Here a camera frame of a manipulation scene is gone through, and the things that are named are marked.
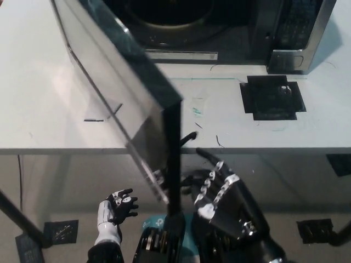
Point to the right white-black robot hand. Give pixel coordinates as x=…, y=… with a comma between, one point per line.
x=233, y=202

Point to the left white-black robot hand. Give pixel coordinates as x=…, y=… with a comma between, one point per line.
x=123, y=206

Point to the black robot torso, teal top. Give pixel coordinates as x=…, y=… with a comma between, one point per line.
x=153, y=243

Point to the glass microwave turntable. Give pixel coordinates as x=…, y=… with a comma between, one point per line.
x=170, y=26

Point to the black square floor marker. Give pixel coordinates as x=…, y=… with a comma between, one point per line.
x=314, y=231
x=28, y=249
x=61, y=231

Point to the grey glossy film rectangle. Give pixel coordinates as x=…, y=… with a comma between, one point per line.
x=109, y=107

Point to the black table leg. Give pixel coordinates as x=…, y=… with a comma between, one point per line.
x=22, y=219
x=341, y=233

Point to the black tape patch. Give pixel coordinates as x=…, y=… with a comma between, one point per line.
x=249, y=98

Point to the dark box under table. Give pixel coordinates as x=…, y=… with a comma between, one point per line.
x=340, y=164

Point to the small white round knob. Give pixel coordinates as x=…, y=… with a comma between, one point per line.
x=285, y=89

